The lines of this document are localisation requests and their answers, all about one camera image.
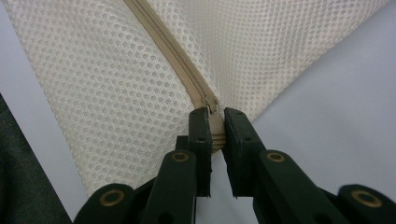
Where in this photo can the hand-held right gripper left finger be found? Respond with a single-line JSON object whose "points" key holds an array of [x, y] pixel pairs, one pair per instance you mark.
{"points": [[200, 149]]}

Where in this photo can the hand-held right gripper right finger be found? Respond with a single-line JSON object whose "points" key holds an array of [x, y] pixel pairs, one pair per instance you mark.
{"points": [[241, 149]]}

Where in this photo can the cream mesh laundry bag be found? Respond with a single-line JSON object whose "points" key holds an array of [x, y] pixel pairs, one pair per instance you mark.
{"points": [[124, 77]]}

